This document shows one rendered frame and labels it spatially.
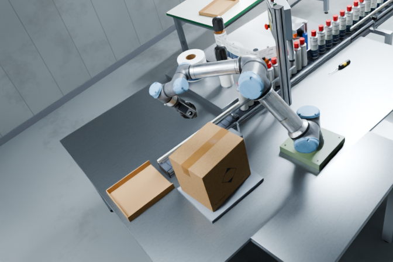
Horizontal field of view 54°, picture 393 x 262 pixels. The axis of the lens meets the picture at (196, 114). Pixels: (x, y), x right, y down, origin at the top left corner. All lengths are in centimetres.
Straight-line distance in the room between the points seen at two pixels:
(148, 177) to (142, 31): 315
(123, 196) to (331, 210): 110
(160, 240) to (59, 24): 312
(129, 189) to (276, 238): 87
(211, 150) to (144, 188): 53
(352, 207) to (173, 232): 87
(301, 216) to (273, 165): 34
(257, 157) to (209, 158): 43
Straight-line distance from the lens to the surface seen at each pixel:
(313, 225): 191
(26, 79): 457
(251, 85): 171
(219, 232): 193
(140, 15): 509
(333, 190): 202
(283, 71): 229
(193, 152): 188
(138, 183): 225
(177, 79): 189
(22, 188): 404
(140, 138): 252
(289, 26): 218
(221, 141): 189
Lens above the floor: 244
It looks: 39 degrees down
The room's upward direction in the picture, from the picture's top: 17 degrees counter-clockwise
